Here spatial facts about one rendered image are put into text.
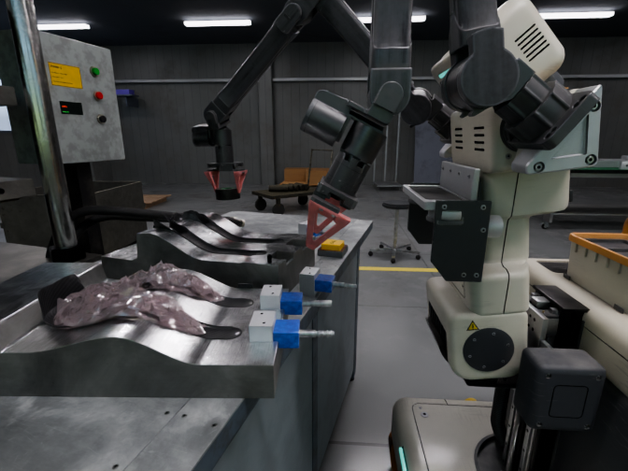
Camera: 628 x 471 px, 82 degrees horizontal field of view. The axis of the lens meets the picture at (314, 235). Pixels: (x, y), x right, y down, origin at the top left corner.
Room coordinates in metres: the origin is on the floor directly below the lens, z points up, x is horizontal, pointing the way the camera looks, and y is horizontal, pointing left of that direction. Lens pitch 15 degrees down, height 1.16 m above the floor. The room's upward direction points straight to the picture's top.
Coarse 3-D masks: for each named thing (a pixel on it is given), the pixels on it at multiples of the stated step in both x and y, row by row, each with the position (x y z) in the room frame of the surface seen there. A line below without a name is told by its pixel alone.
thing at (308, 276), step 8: (304, 272) 0.78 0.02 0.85; (312, 272) 0.78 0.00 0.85; (304, 280) 0.77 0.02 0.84; (312, 280) 0.76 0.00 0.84; (320, 280) 0.76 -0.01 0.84; (328, 280) 0.76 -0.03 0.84; (304, 288) 0.77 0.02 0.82; (312, 288) 0.76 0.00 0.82; (320, 288) 0.76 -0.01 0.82; (328, 288) 0.76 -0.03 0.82; (352, 288) 0.76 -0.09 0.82
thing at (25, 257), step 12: (0, 252) 1.14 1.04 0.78; (12, 252) 1.14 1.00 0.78; (24, 252) 1.14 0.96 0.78; (36, 252) 1.14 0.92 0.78; (0, 264) 1.02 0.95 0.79; (12, 264) 1.02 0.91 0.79; (24, 264) 1.02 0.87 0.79; (36, 264) 1.02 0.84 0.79; (0, 276) 0.93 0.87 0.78; (12, 276) 0.93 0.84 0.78
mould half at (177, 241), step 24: (216, 216) 1.05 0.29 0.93; (144, 240) 0.84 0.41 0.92; (168, 240) 0.82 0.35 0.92; (216, 240) 0.91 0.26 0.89; (288, 240) 0.92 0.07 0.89; (120, 264) 0.86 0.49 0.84; (144, 264) 0.84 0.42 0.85; (192, 264) 0.80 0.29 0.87; (216, 264) 0.78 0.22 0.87; (240, 264) 0.76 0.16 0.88; (264, 264) 0.74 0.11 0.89; (288, 264) 0.78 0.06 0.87; (312, 264) 0.96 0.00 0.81; (288, 288) 0.78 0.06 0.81
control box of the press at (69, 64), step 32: (0, 32) 1.22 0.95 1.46; (0, 64) 1.23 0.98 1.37; (64, 64) 1.28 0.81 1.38; (96, 64) 1.40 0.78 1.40; (64, 96) 1.26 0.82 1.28; (96, 96) 1.37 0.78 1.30; (64, 128) 1.24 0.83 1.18; (96, 128) 1.36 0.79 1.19; (32, 160) 1.21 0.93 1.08; (64, 160) 1.22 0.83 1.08; (96, 160) 1.34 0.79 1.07; (96, 224) 1.35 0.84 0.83
